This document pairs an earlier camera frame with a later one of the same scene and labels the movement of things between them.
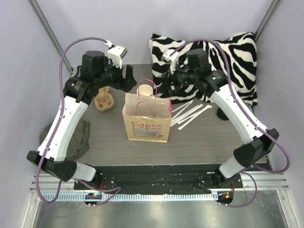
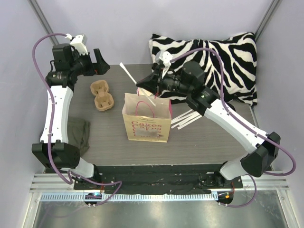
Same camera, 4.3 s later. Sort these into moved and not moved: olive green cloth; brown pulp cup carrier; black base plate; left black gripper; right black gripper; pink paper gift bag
Moved: left black gripper; right black gripper
Not moved: black base plate; brown pulp cup carrier; olive green cloth; pink paper gift bag
